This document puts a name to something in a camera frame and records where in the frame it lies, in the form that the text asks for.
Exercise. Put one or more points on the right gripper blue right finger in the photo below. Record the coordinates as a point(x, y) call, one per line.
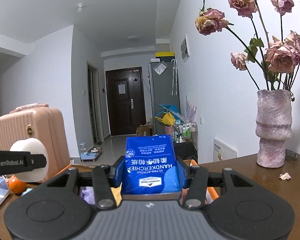
point(194, 179)

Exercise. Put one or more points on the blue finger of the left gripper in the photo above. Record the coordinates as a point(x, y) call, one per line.
point(38, 160)

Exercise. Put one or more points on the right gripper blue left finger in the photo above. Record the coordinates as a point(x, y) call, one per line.
point(104, 178)

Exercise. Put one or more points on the blue handkerchief tissue pack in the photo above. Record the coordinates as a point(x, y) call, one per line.
point(150, 166)

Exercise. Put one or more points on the white yellow plush dog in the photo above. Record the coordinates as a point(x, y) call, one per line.
point(116, 191)

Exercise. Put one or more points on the blue pet feeder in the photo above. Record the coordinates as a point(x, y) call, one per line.
point(88, 155)

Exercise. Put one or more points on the red cardboard box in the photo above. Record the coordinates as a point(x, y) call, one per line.
point(180, 195)

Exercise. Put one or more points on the orange fruit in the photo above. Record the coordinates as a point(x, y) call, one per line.
point(16, 186)

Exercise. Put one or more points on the pink ribbed suitcase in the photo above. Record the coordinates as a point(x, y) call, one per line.
point(37, 129)

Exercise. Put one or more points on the cardboard box on floor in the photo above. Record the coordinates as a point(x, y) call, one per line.
point(144, 131)

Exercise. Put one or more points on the blue yellow bags pile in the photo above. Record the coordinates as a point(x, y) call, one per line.
point(169, 115)

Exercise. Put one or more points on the dark entrance door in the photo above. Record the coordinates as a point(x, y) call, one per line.
point(125, 98)

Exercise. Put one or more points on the fallen rose petal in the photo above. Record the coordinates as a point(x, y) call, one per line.
point(285, 176)

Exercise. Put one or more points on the pink textured vase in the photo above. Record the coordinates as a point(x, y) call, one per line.
point(273, 126)

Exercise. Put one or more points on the hanging umbrella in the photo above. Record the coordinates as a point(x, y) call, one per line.
point(174, 78)

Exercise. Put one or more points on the grey refrigerator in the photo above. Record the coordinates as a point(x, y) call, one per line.
point(160, 82)

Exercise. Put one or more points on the yellow box on refrigerator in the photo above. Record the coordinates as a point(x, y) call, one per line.
point(164, 54)

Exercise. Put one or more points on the white panel against wall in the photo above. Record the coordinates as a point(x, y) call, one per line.
point(221, 151)

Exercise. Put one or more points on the wire cart with bottles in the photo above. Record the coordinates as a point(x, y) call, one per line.
point(185, 132)

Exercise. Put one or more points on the wall electrical panel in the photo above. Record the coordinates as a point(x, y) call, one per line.
point(184, 49)

